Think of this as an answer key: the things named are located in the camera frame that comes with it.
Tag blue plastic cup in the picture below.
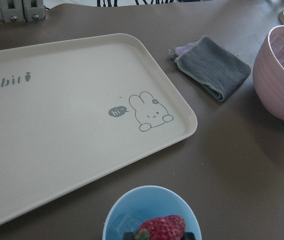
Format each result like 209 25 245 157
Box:
102 185 202 240

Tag clear ice cube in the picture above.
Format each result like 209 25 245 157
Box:
114 214 141 236

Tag red strawberry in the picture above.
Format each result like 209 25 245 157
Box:
134 215 186 240

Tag pink bowl of ice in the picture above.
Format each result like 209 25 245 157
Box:
253 25 284 121

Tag beige rabbit tray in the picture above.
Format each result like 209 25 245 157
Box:
0 33 198 225

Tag grey folded cloth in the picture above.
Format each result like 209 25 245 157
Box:
169 35 251 102

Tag aluminium frame post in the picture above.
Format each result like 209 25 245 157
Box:
0 0 46 23

